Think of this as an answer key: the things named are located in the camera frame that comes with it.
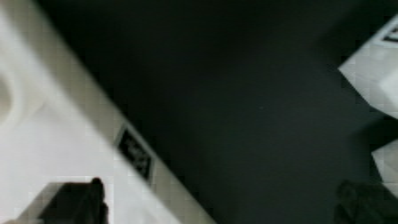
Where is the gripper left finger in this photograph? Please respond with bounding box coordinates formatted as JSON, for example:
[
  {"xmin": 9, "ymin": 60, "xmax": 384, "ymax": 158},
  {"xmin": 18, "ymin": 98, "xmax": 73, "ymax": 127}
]
[{"xmin": 37, "ymin": 177, "xmax": 112, "ymax": 224}]

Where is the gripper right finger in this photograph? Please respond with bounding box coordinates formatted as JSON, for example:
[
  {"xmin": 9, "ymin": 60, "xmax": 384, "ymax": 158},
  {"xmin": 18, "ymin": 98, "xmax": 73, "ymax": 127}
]
[{"xmin": 334, "ymin": 180, "xmax": 398, "ymax": 224}]

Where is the white square tabletop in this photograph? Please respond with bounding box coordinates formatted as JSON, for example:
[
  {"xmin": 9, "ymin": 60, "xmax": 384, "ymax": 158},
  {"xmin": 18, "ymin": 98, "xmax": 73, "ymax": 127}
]
[{"xmin": 0, "ymin": 0, "xmax": 217, "ymax": 224}]

